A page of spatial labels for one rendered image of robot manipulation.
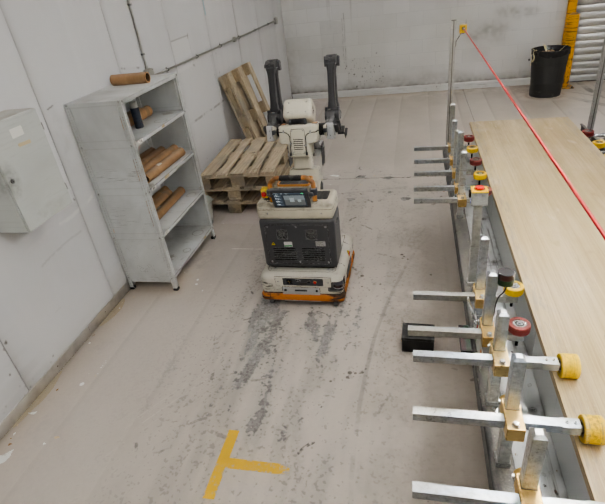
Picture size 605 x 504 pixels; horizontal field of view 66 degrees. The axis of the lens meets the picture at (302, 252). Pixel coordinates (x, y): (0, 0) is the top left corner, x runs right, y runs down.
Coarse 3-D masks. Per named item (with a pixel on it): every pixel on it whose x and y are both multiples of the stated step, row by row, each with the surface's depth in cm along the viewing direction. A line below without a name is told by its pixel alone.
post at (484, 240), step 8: (480, 240) 194; (488, 240) 193; (480, 248) 196; (488, 248) 195; (480, 256) 198; (480, 264) 200; (480, 272) 202; (480, 280) 204; (480, 288) 206; (480, 312) 212
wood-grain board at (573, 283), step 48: (480, 144) 349; (528, 144) 338; (576, 144) 328; (528, 192) 273; (528, 240) 229; (576, 240) 224; (528, 288) 197; (576, 288) 194; (576, 336) 170; (576, 384) 152
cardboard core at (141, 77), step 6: (138, 72) 357; (144, 72) 354; (114, 78) 359; (120, 78) 358; (126, 78) 357; (132, 78) 356; (138, 78) 355; (144, 78) 354; (150, 78) 361; (114, 84) 362; (120, 84) 362; (126, 84) 361
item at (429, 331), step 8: (408, 328) 190; (416, 328) 190; (424, 328) 189; (432, 328) 189; (440, 328) 188; (448, 328) 188; (456, 328) 187; (464, 328) 186; (472, 328) 186; (432, 336) 189; (440, 336) 188; (448, 336) 187; (456, 336) 186; (464, 336) 185; (472, 336) 185; (480, 336) 184; (512, 336) 181
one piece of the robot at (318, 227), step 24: (264, 192) 316; (336, 192) 329; (264, 216) 327; (288, 216) 323; (312, 216) 319; (336, 216) 329; (264, 240) 338; (288, 240) 333; (312, 240) 329; (336, 240) 330; (288, 264) 344; (312, 264) 340; (336, 264) 336
